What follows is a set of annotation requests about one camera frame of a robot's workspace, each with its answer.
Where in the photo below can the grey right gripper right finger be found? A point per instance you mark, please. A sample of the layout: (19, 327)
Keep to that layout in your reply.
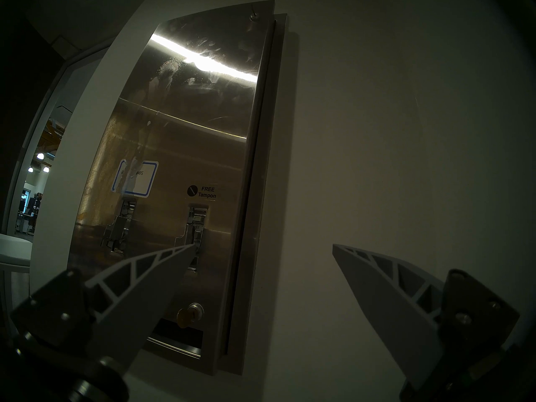
(377, 296)

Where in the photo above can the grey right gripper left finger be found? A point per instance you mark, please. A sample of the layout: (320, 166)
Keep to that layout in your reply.
(142, 288)

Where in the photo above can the blue bordered white label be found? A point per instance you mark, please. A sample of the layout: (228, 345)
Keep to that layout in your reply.
(140, 179)

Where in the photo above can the white table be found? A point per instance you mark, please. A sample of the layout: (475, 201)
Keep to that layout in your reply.
(12, 248)

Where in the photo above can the stainless steel wall dispenser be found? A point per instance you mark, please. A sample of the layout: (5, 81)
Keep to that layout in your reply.
(184, 145)

